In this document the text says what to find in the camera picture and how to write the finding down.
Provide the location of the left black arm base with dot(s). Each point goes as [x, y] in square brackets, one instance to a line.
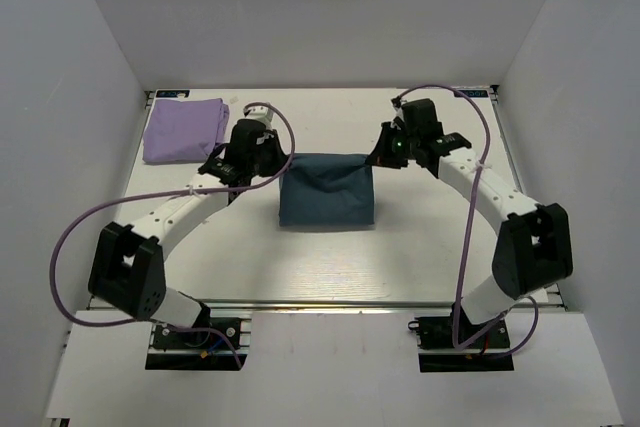
[200, 352]

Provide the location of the dark teal t-shirt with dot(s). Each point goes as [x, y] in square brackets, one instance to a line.
[322, 190]

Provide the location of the folded lavender t-shirt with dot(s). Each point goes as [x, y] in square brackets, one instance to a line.
[184, 131]

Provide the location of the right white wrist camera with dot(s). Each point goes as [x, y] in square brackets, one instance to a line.
[398, 120]

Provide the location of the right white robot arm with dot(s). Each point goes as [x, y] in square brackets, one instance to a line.
[533, 248]

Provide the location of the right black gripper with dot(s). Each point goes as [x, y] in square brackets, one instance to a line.
[382, 155]

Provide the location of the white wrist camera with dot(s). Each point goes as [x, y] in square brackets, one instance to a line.
[398, 120]
[260, 112]

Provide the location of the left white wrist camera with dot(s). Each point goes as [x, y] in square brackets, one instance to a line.
[260, 112]

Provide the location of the blue table sticker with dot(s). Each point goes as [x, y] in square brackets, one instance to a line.
[172, 93]
[476, 93]

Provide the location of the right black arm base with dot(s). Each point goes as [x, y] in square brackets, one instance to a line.
[436, 352]

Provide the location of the left blue table sticker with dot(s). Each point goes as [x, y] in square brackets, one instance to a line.
[172, 93]

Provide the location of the right blue table sticker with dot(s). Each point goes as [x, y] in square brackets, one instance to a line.
[476, 93]

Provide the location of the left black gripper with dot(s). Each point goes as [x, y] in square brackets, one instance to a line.
[271, 139]

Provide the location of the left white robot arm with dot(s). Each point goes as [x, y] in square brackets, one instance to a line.
[128, 270]

